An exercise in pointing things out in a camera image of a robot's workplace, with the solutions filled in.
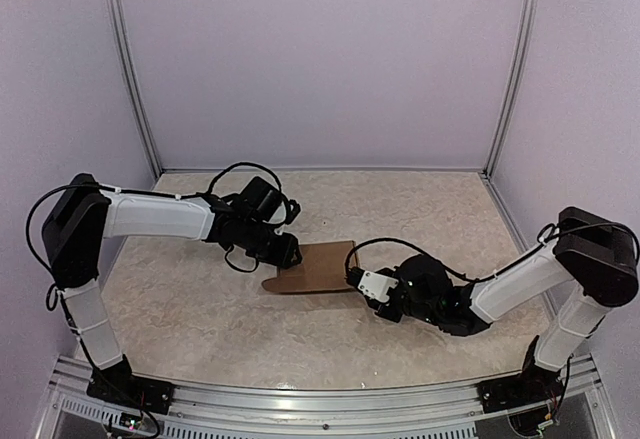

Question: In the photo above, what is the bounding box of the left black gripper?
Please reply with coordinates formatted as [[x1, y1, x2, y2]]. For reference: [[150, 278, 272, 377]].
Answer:
[[240, 220, 303, 270]]

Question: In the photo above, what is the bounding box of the brown cardboard box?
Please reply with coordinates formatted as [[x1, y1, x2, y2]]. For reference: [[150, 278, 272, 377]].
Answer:
[[262, 241, 355, 295]]

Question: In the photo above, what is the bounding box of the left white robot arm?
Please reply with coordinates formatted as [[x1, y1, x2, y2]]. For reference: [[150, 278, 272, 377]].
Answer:
[[36, 173, 302, 404]]

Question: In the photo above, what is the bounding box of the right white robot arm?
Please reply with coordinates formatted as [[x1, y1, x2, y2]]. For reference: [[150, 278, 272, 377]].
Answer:
[[356, 207, 639, 403]]

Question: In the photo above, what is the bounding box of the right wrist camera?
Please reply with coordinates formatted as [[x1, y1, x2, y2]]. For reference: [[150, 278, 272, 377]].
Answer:
[[346, 267, 398, 304]]

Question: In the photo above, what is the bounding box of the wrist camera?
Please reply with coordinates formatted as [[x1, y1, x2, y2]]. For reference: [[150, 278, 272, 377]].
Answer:
[[272, 198, 301, 227], [346, 267, 398, 304]]

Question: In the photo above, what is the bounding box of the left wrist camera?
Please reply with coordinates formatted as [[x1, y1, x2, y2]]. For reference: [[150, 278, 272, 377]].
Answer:
[[272, 198, 301, 227]]

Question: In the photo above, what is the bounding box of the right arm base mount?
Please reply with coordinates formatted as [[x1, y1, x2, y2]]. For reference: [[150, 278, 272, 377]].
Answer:
[[477, 374, 564, 414]]

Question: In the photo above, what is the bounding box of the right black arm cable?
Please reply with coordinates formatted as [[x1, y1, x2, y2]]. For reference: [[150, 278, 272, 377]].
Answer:
[[342, 218, 640, 290]]

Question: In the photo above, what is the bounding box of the front aluminium rail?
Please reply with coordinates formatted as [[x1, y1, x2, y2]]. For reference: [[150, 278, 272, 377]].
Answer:
[[47, 353, 616, 439]]

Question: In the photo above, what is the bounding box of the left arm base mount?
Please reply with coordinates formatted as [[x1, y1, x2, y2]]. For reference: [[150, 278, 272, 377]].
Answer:
[[87, 370, 175, 415]]

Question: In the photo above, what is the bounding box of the left aluminium frame post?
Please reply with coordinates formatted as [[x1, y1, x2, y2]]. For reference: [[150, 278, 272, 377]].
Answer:
[[106, 0, 164, 179]]

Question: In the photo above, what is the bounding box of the aluminium frame post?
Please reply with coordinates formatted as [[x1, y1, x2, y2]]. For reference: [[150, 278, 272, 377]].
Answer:
[[106, 0, 164, 179], [483, 0, 538, 182]]

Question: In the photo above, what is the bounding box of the right aluminium frame post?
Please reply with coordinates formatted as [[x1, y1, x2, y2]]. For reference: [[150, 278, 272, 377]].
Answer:
[[483, 0, 538, 182]]

